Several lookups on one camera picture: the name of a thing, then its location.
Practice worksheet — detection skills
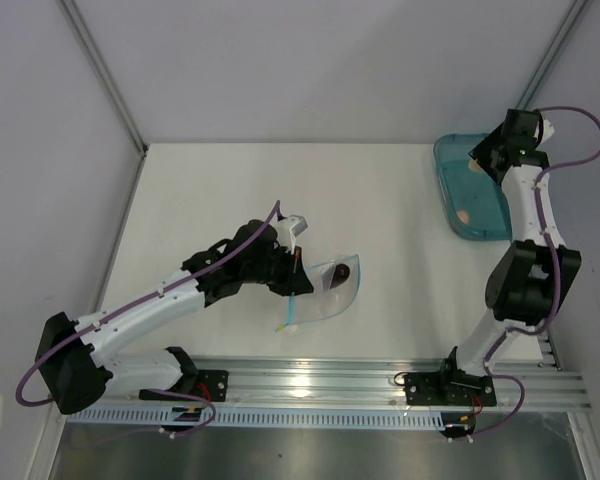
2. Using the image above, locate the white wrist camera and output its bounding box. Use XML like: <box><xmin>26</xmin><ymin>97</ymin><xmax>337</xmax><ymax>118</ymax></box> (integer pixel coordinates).
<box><xmin>274</xmin><ymin>215</ymin><xmax>308</xmax><ymax>253</ymax></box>
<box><xmin>536</xmin><ymin>112</ymin><xmax>555</xmax><ymax>146</ymax></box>

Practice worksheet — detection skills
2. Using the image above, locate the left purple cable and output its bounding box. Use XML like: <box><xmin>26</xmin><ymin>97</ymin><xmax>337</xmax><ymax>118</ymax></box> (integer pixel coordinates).
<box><xmin>14</xmin><ymin>199</ymin><xmax>284</xmax><ymax>441</ymax></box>

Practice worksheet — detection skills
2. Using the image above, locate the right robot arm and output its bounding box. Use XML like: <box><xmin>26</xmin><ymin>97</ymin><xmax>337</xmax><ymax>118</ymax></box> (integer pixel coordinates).
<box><xmin>436</xmin><ymin>109</ymin><xmax>582</xmax><ymax>404</ymax></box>

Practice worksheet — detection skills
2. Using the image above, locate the white slotted cable duct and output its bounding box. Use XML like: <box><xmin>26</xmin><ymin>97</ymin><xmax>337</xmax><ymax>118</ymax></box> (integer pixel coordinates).
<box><xmin>68</xmin><ymin>404</ymin><xmax>445</xmax><ymax>431</ymax></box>

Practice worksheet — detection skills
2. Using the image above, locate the aluminium rail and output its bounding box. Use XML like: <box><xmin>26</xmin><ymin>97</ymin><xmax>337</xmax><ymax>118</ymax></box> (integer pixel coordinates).
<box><xmin>47</xmin><ymin>357</ymin><xmax>594</xmax><ymax>414</ymax></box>

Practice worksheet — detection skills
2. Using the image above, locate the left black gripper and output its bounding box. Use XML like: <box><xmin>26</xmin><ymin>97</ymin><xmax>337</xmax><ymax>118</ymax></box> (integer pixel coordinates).
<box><xmin>241</xmin><ymin>242</ymin><xmax>313</xmax><ymax>297</ymax></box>

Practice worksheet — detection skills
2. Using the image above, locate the teal plastic bin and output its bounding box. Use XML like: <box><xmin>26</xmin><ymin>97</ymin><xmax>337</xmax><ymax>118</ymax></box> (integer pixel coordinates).
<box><xmin>433</xmin><ymin>133</ymin><xmax>512</xmax><ymax>241</ymax></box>

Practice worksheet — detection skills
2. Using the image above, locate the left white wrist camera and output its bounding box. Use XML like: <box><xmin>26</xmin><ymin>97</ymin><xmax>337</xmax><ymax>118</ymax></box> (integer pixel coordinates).
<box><xmin>274</xmin><ymin>215</ymin><xmax>308</xmax><ymax>253</ymax></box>

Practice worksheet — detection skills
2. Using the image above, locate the purple eggplant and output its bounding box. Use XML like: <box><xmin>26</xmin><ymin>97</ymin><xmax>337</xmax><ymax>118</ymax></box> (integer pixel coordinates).
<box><xmin>322</xmin><ymin>263</ymin><xmax>351</xmax><ymax>291</ymax></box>

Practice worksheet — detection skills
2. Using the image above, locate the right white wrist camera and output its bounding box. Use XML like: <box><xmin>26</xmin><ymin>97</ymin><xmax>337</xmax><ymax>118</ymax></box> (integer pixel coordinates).
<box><xmin>536</xmin><ymin>112</ymin><xmax>555</xmax><ymax>146</ymax></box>

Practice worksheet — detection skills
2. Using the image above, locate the clear zip top bag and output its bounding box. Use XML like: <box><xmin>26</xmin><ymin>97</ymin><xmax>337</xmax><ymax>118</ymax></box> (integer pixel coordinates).
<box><xmin>276</xmin><ymin>254</ymin><xmax>360</xmax><ymax>332</ymax></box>

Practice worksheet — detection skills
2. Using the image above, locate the right aluminium frame post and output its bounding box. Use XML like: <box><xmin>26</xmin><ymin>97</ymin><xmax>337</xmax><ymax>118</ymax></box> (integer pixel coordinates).
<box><xmin>515</xmin><ymin>0</ymin><xmax>595</xmax><ymax>110</ymax></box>

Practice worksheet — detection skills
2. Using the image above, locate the aluminium frame post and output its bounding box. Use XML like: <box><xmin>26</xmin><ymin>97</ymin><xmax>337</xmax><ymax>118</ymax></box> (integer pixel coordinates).
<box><xmin>56</xmin><ymin>0</ymin><xmax>148</xmax><ymax>157</ymax></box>
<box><xmin>515</xmin><ymin>0</ymin><xmax>595</xmax><ymax>110</ymax></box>

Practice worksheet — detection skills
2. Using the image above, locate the pink egg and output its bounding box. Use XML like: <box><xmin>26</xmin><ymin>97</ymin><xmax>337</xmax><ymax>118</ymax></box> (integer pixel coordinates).
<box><xmin>457</xmin><ymin>210</ymin><xmax>470</xmax><ymax>224</ymax></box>

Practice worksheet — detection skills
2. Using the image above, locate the cream white egg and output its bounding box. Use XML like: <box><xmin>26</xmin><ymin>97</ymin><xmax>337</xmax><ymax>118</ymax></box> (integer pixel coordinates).
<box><xmin>468</xmin><ymin>159</ymin><xmax>484</xmax><ymax>174</ymax></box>

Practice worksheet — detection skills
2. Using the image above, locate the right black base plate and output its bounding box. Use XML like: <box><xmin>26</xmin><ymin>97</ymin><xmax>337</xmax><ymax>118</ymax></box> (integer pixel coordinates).
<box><xmin>393</xmin><ymin>371</ymin><xmax>497</xmax><ymax>407</ymax></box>

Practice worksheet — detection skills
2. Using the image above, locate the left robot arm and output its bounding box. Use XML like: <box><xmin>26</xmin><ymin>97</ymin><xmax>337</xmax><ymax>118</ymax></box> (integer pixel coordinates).
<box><xmin>35</xmin><ymin>215</ymin><xmax>314</xmax><ymax>415</ymax></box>

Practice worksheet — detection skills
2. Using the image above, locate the left aluminium frame post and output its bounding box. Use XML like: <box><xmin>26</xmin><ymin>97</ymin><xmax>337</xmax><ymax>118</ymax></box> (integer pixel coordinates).
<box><xmin>56</xmin><ymin>0</ymin><xmax>148</xmax><ymax>157</ymax></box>

